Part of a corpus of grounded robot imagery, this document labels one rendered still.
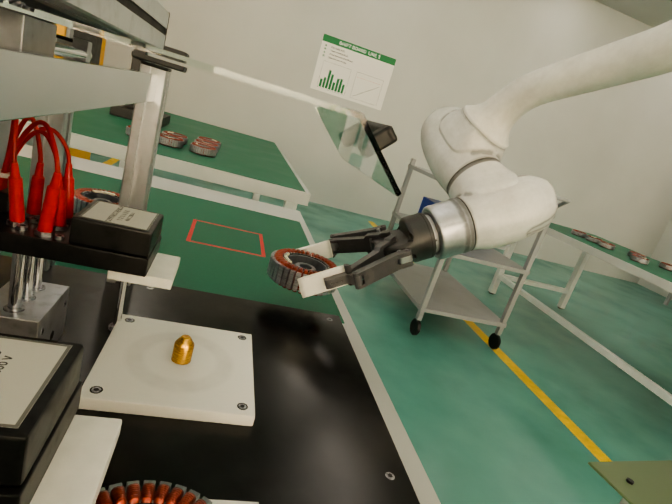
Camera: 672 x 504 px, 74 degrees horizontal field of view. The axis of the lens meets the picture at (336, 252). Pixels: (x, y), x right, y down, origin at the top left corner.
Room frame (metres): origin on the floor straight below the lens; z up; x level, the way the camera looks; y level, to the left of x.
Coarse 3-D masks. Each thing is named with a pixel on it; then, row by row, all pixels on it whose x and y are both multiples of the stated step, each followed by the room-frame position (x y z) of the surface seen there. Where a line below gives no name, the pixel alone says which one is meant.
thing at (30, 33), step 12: (12, 0) 0.33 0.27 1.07; (0, 12) 0.32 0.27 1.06; (12, 12) 0.32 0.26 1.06; (0, 24) 0.32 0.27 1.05; (12, 24) 0.32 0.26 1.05; (24, 24) 0.32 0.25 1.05; (36, 24) 0.34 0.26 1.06; (48, 24) 0.36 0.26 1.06; (0, 36) 0.32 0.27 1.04; (12, 36) 0.32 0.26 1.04; (24, 36) 0.32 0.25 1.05; (36, 36) 0.34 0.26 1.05; (48, 36) 0.36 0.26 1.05; (24, 48) 0.32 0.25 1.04; (36, 48) 0.34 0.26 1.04; (48, 48) 0.36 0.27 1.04
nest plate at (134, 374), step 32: (128, 320) 0.44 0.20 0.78; (160, 320) 0.46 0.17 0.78; (128, 352) 0.39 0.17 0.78; (160, 352) 0.40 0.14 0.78; (224, 352) 0.44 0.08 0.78; (96, 384) 0.33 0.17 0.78; (128, 384) 0.34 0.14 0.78; (160, 384) 0.35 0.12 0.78; (192, 384) 0.37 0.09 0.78; (224, 384) 0.38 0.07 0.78; (160, 416) 0.33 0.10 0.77; (192, 416) 0.33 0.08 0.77; (224, 416) 0.34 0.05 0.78
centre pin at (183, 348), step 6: (186, 336) 0.40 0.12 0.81; (180, 342) 0.39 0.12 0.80; (186, 342) 0.40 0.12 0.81; (192, 342) 0.40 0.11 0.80; (174, 348) 0.39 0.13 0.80; (180, 348) 0.39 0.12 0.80; (186, 348) 0.39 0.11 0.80; (192, 348) 0.40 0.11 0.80; (174, 354) 0.39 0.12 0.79; (180, 354) 0.39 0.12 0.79; (186, 354) 0.39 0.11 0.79; (174, 360) 0.39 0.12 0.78; (180, 360) 0.39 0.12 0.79; (186, 360) 0.39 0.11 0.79
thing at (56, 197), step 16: (16, 128) 0.34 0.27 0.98; (32, 128) 0.36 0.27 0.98; (48, 128) 0.35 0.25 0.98; (16, 144) 0.34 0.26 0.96; (64, 144) 0.38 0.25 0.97; (16, 160) 0.34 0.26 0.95; (0, 176) 0.36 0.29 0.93; (16, 176) 0.34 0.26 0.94; (32, 176) 0.36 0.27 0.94; (64, 176) 0.38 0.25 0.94; (0, 192) 0.36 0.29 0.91; (16, 192) 0.34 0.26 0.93; (32, 192) 0.36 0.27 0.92; (48, 192) 0.34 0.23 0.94; (64, 192) 0.36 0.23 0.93; (0, 208) 0.36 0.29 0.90; (16, 208) 0.34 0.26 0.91; (32, 208) 0.36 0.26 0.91; (48, 208) 0.34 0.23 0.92; (64, 208) 0.36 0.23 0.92; (16, 224) 0.34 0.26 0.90; (48, 224) 0.34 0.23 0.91; (64, 224) 0.36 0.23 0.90
